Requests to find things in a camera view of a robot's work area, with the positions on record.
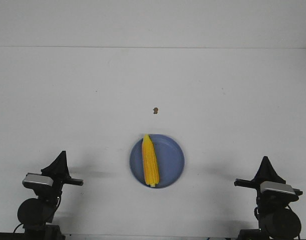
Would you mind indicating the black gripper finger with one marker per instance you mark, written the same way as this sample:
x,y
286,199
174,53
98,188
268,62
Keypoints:
x,y
261,173
67,173
272,175
57,168

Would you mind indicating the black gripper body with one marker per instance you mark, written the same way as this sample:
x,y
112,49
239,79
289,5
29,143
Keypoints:
x,y
62,180
251,184

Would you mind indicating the yellow corn cob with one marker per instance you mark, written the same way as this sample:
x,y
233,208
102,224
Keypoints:
x,y
150,164

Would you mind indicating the blue round plate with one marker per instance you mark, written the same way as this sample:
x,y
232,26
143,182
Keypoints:
x,y
170,159

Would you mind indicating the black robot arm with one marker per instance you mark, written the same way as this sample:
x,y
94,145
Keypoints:
x,y
276,219
36,214

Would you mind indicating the small brown table stain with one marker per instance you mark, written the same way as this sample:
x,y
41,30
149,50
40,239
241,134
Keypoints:
x,y
155,110

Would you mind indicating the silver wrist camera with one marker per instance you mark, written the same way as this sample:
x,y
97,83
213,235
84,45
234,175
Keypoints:
x,y
33,180
279,187

